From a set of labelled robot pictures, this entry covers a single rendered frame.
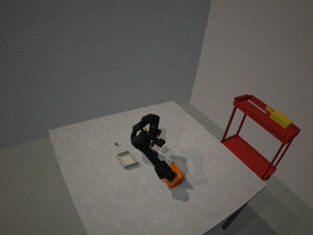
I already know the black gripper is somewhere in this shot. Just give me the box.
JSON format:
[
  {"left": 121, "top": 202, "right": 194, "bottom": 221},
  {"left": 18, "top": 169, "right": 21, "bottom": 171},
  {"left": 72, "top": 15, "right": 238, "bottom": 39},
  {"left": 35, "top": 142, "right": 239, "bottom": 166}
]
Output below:
[{"left": 144, "top": 130, "right": 165, "bottom": 147}]

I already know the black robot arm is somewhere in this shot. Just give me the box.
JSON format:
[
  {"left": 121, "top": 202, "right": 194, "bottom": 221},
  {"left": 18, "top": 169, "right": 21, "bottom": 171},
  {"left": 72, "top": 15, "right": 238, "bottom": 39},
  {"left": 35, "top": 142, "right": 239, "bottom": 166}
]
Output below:
[{"left": 131, "top": 113, "right": 177, "bottom": 182}]

